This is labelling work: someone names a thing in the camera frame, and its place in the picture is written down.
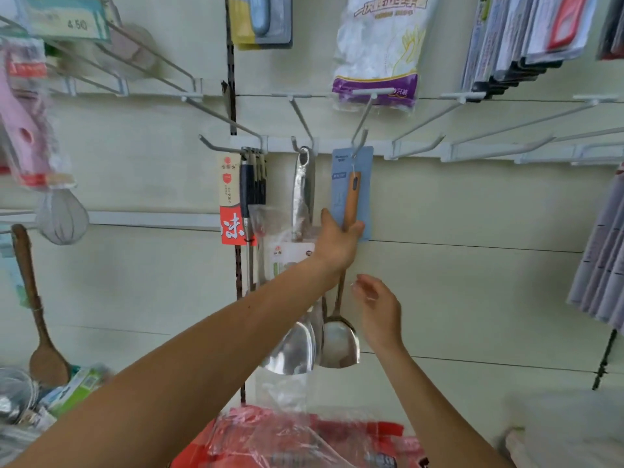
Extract person's right hand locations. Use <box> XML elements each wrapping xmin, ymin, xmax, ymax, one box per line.
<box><xmin>351</xmin><ymin>274</ymin><xmax>405</xmax><ymax>355</ymax></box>

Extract person's left hand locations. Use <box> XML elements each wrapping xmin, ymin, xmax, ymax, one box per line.
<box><xmin>312</xmin><ymin>207</ymin><xmax>366</xmax><ymax>279</ymax></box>

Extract blue card utensil packet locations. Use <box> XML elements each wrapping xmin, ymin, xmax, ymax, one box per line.
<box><xmin>317</xmin><ymin>146</ymin><xmax>376</xmax><ymax>369</ymax></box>

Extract steel spatula with label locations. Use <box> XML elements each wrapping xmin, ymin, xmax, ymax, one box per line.
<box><xmin>248</xmin><ymin>146</ymin><xmax>325</xmax><ymax>376</ymax></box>

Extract red white packet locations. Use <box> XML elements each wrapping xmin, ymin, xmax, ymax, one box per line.
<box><xmin>217</xmin><ymin>146</ymin><xmax>269</xmax><ymax>293</ymax></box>

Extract person's left forearm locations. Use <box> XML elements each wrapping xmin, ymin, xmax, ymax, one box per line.
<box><xmin>10</xmin><ymin>253</ymin><xmax>337</xmax><ymax>468</ymax></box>

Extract person's right forearm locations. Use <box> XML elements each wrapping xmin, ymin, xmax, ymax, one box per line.
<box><xmin>375</xmin><ymin>341</ymin><xmax>513</xmax><ymax>468</ymax></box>

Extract red plastic wrapped packets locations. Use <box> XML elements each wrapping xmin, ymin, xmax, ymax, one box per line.
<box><xmin>170</xmin><ymin>404</ymin><xmax>430</xmax><ymax>468</ymax></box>

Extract white purple bag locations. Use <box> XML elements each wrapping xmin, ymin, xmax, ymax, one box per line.
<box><xmin>331</xmin><ymin>0</ymin><xmax>440</xmax><ymax>111</ymax></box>

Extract row of scissors packets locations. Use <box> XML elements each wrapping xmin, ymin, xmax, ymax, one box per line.
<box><xmin>567</xmin><ymin>170</ymin><xmax>624</xmax><ymax>332</ymax></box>

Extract blue yellow peeler packet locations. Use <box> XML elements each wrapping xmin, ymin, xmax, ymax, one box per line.
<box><xmin>226</xmin><ymin>0</ymin><xmax>294</xmax><ymax>49</ymax></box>

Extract row of hanging flat packets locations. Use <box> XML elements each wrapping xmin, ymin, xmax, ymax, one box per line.
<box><xmin>460</xmin><ymin>0</ymin><xmax>598</xmax><ymax>98</ymax></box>

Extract pale round hanging utensil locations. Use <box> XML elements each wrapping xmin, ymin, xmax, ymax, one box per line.
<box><xmin>102</xmin><ymin>19</ymin><xmax>162</xmax><ymax>79</ymax></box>

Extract dark wooden spatula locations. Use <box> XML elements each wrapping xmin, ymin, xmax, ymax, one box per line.
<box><xmin>10</xmin><ymin>224</ymin><xmax>72</xmax><ymax>389</ymax></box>

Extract pile of plastic wrapped utensils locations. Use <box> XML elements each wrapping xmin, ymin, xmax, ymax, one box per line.
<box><xmin>0</xmin><ymin>363</ymin><xmax>109</xmax><ymax>468</ymax></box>

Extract black scissors grey card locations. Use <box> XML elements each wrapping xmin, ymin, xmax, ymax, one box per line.
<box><xmin>597</xmin><ymin>0</ymin><xmax>624</xmax><ymax>62</ymax></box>

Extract large steel strainer ladle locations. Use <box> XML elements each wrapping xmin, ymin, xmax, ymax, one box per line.
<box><xmin>0</xmin><ymin>365</ymin><xmax>40</xmax><ymax>425</ymax></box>

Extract white price label holder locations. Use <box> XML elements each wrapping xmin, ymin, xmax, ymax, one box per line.
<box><xmin>18</xmin><ymin>0</ymin><xmax>111</xmax><ymax>43</ymax></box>

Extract black wall divider strip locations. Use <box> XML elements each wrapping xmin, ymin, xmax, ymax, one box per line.
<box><xmin>222</xmin><ymin>0</ymin><xmax>248</xmax><ymax>406</ymax></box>

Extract pink handled whisk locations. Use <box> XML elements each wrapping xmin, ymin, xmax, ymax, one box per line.
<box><xmin>0</xmin><ymin>38</ymin><xmax>91</xmax><ymax>246</ymax></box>

